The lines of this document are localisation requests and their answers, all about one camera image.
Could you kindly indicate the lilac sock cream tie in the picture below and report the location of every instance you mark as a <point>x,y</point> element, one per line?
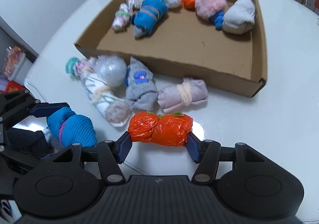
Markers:
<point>174,98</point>

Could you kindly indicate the pink fluffy pompom bundle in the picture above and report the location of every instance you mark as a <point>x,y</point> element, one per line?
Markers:
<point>211,11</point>

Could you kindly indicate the white grey sock bundle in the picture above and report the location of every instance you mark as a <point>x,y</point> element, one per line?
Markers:
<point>239,18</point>

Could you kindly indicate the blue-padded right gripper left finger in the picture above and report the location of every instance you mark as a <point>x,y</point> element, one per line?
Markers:
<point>110,155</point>

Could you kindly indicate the shallow cardboard box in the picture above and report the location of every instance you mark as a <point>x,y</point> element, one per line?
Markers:
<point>182,45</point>

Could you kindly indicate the grey sock blue bow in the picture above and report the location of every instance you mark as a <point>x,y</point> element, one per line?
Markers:
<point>141,92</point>

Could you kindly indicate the large orange plastic bundle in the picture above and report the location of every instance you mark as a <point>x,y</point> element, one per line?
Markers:
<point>162,129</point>

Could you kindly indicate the blue grey sock bundle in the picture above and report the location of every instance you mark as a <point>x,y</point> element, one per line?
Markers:
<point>144,21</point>

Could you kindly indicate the blue sock purple band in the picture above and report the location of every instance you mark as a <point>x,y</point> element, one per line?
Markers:
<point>65,127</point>

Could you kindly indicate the floral sock green tie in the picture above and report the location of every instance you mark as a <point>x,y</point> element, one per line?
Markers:
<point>122,17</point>

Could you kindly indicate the clear bubble wrap bundle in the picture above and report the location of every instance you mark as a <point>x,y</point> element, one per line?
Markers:
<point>111,69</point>

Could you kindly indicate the striped white sock bundle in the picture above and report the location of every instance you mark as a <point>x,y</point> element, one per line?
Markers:
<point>113,109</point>

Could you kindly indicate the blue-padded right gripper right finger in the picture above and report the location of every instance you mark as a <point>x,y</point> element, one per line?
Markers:
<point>206,154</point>

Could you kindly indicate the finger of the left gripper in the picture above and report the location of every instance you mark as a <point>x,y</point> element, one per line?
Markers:
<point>46,109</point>

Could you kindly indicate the small teal-tied patterned bundle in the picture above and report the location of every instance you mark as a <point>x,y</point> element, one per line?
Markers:
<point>78,68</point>

